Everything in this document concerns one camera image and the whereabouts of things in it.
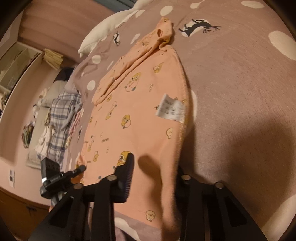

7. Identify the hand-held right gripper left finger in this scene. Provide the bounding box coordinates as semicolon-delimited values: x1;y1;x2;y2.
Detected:
28;153;135;241

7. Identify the blue plaid cloth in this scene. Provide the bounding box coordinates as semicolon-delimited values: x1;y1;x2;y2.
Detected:
46;91;84;170

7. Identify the brown wooden cabinet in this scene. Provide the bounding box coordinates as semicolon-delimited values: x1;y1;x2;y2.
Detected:
0;187;55;234

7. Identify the grey pillow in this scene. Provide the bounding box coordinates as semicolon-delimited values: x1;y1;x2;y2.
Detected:
41;81;68;107

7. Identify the white printed cloth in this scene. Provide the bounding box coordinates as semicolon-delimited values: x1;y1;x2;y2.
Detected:
34;125;56;154

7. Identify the white shelf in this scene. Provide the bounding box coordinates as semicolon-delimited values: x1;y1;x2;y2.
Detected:
0;41;45;113

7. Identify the dark pillow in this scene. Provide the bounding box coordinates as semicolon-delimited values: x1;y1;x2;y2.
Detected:
54;67;77;83

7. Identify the white goose plush toy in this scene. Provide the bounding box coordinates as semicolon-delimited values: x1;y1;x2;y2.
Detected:
78;0;149;58

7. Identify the yellow fringed hanging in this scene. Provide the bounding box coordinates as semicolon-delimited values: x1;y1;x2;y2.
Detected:
43;48;64;70

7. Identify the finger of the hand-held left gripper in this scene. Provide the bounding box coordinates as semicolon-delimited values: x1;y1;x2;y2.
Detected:
67;165;87;180

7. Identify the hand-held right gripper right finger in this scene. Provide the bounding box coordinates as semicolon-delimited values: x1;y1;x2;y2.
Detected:
175;166;269;241

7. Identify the orange printed long-sleeve shirt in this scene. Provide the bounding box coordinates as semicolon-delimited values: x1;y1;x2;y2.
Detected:
75;17;194;235

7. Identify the mauve polka dot blanket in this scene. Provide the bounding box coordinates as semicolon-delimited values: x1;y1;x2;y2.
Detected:
62;0;296;241

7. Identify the small pale pink cloth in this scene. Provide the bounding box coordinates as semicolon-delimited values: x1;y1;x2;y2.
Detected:
69;108;82;141

